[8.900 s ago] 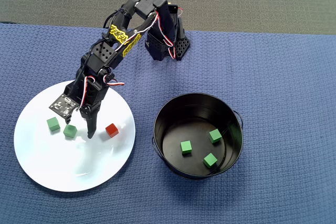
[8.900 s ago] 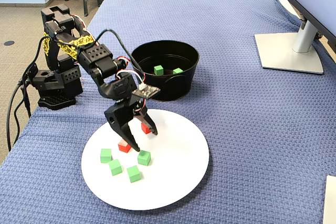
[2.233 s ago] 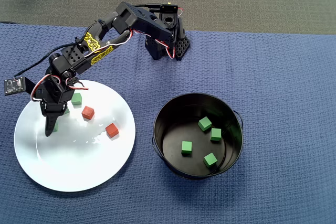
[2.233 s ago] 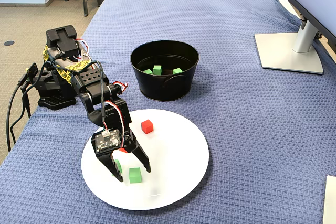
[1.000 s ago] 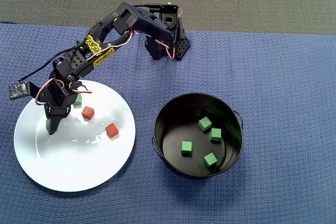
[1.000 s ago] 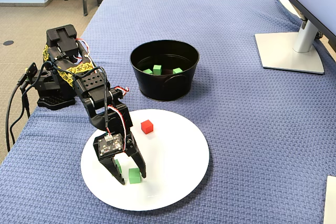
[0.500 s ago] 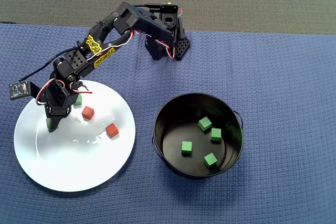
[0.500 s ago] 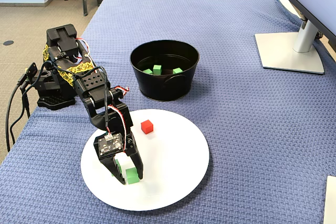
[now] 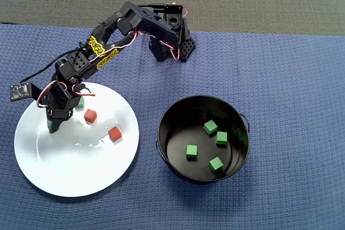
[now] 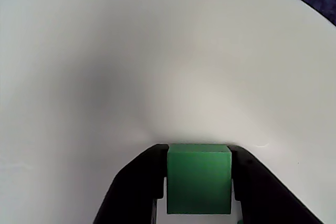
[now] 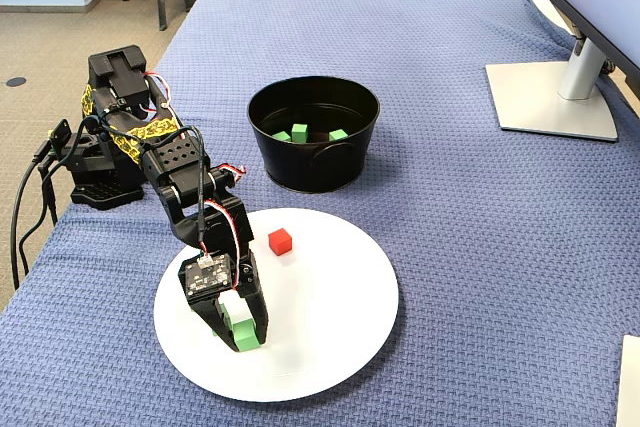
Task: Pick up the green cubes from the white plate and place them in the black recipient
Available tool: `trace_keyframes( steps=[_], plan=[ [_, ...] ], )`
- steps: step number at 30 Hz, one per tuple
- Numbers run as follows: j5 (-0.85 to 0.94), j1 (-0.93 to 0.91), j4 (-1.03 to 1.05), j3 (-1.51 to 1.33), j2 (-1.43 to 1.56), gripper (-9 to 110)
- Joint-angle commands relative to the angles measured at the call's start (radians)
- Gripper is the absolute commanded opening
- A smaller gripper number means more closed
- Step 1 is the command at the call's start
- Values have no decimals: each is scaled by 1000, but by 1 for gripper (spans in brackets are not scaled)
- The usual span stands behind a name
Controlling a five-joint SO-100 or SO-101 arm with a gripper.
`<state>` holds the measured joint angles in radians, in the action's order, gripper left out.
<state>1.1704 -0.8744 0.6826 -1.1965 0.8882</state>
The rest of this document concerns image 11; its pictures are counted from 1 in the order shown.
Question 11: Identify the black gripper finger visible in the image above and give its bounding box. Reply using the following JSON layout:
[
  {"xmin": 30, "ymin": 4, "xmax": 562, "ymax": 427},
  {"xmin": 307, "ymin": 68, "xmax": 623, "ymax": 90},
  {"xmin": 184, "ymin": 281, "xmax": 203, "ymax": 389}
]
[
  {"xmin": 188, "ymin": 299, "xmax": 239, "ymax": 352},
  {"xmin": 237, "ymin": 251, "xmax": 270, "ymax": 347}
]

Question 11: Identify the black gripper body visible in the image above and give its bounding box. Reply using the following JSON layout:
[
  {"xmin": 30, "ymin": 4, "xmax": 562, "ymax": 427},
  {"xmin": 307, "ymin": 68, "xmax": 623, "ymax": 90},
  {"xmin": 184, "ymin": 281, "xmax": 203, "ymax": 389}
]
[{"xmin": 167, "ymin": 196, "xmax": 261, "ymax": 293}]

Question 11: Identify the white round plate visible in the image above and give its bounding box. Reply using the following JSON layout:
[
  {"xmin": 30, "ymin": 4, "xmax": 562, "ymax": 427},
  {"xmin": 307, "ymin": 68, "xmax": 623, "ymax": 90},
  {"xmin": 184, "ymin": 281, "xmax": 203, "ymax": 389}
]
[{"xmin": 153, "ymin": 207, "xmax": 400, "ymax": 403}]

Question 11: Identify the red cube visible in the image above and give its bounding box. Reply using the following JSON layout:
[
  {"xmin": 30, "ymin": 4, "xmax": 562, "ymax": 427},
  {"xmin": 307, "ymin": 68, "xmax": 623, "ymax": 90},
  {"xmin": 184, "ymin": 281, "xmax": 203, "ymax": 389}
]
[{"xmin": 267, "ymin": 227, "xmax": 293, "ymax": 257}]

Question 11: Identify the black metal bucket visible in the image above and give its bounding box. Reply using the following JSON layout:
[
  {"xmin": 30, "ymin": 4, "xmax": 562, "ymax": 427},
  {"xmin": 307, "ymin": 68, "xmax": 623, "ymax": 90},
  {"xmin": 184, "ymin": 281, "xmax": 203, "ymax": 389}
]
[{"xmin": 247, "ymin": 75, "xmax": 381, "ymax": 194}]

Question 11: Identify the blue woven cloth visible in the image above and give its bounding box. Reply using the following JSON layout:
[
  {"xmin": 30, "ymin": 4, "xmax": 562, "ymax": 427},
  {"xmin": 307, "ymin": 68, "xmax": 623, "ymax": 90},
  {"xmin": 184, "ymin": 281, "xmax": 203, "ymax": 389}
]
[{"xmin": 0, "ymin": 0, "xmax": 640, "ymax": 427}]

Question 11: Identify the white flat board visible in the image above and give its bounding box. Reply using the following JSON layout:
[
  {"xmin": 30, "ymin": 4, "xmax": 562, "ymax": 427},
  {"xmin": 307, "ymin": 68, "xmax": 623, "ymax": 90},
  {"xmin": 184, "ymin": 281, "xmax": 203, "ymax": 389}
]
[{"xmin": 615, "ymin": 334, "xmax": 640, "ymax": 427}]

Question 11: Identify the black camera cable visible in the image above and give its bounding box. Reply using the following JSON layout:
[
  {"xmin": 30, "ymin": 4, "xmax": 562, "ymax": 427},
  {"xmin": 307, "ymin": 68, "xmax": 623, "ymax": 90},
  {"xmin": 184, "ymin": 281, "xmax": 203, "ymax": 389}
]
[{"xmin": 82, "ymin": 101, "xmax": 209, "ymax": 253}]

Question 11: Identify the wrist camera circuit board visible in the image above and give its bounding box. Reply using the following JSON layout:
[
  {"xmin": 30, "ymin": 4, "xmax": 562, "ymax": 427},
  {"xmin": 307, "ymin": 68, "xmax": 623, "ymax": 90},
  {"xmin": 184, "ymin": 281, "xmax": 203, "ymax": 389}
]
[{"xmin": 178, "ymin": 252, "xmax": 237, "ymax": 304}]

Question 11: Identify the thin black base cable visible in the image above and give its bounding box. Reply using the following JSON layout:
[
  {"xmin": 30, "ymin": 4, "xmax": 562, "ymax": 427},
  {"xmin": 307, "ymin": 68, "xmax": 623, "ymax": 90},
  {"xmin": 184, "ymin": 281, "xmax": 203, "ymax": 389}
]
[{"xmin": 19, "ymin": 166, "xmax": 60, "ymax": 276}]

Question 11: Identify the thick black base cable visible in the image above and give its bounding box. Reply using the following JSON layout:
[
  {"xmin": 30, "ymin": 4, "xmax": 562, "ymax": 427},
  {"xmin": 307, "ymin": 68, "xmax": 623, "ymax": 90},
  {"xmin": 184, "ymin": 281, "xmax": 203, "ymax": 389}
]
[{"xmin": 9, "ymin": 146, "xmax": 51, "ymax": 293}]

